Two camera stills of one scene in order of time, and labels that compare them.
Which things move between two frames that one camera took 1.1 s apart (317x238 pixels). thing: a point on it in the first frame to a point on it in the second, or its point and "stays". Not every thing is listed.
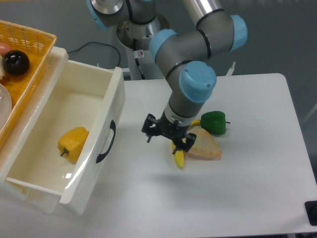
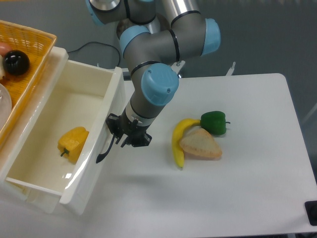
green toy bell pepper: (214, 122) stays
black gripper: (153, 126) to (136, 135)
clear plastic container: (6, 104) stays
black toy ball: (16, 62) stays
